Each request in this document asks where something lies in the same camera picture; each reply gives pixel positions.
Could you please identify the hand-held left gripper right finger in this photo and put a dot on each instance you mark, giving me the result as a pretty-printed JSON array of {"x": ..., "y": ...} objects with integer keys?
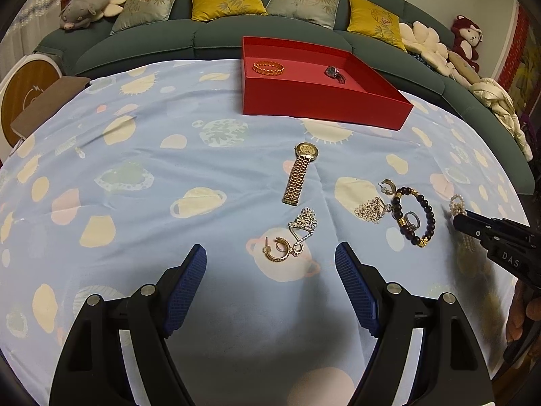
[{"x": 354, "y": 287}]

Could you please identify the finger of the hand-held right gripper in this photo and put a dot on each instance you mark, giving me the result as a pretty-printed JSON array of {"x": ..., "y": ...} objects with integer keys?
[
  {"x": 507, "y": 223},
  {"x": 471, "y": 228}
]

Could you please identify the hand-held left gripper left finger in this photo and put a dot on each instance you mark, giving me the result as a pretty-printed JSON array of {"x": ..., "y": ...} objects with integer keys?
[{"x": 191, "y": 287}]

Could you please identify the crystal pendant jewelry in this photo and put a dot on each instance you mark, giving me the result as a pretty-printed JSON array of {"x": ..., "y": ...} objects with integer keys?
[{"x": 370, "y": 211}]

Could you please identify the gold hoop earring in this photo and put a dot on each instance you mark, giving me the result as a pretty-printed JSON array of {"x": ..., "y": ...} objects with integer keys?
[
  {"x": 391, "y": 186},
  {"x": 275, "y": 257}
]

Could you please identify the gold wristwatch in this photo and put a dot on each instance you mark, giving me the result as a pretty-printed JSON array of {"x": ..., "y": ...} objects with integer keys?
[{"x": 299, "y": 173}]

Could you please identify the red cardboard box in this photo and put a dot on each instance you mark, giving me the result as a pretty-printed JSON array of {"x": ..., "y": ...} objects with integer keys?
[{"x": 321, "y": 97}]

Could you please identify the person's right hand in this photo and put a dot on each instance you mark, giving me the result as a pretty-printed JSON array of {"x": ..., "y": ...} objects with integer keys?
[{"x": 520, "y": 311}]

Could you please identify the blue planet print cloth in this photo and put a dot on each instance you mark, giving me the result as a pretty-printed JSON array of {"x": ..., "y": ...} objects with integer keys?
[{"x": 169, "y": 198}]

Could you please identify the cream blanket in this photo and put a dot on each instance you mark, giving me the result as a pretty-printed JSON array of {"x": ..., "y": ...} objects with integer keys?
[{"x": 498, "y": 105}]

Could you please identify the brown oval plush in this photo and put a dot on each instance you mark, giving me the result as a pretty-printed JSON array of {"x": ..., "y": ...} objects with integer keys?
[{"x": 463, "y": 67}]

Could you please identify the blue patterned cloth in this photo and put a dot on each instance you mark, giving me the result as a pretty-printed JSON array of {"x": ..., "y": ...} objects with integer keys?
[{"x": 424, "y": 61}]

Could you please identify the red hanging decoration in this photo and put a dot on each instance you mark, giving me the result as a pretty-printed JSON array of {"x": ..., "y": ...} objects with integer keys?
[{"x": 515, "y": 46}]

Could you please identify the white flower cushion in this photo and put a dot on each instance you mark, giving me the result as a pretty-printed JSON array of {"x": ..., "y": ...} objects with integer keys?
[{"x": 427, "y": 42}]

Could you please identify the red monkey plush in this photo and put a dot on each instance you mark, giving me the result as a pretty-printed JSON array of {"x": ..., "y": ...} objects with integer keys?
[{"x": 465, "y": 36}]

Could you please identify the silver wristwatch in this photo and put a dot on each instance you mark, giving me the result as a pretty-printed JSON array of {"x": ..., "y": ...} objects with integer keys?
[{"x": 333, "y": 72}]

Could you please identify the gold bangle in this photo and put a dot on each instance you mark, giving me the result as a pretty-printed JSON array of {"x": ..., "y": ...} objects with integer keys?
[{"x": 267, "y": 69}]

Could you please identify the brown cardboard sheet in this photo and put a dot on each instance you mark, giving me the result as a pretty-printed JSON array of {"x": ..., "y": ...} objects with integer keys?
[{"x": 46, "y": 103}]

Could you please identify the green sofa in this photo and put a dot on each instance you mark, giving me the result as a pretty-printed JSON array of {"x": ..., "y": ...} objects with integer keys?
[{"x": 219, "y": 34}]

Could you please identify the round white wood-faced device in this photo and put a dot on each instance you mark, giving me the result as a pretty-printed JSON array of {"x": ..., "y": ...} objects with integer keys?
[{"x": 25, "y": 89}]

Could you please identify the grey-green floral cushion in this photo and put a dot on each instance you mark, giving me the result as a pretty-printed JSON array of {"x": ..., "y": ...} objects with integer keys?
[
  {"x": 148, "y": 4},
  {"x": 304, "y": 0}
]

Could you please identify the grey pig plush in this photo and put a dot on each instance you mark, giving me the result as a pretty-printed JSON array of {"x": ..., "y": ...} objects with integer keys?
[{"x": 86, "y": 6}]

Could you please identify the white curtain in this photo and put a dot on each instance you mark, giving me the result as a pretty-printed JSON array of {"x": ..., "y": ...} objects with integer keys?
[{"x": 25, "y": 29}]

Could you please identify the silver tinsel garland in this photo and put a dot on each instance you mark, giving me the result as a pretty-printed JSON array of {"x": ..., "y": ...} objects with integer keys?
[{"x": 40, "y": 6}]

